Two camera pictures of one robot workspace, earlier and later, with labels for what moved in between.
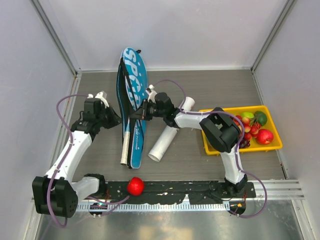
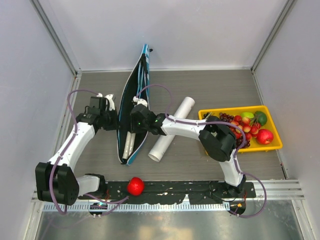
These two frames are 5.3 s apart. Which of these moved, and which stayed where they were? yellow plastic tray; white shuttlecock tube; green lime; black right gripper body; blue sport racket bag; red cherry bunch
Moved: blue sport racket bag; black right gripper body
Stayed: green lime; red cherry bunch; white shuttlecock tube; yellow plastic tray
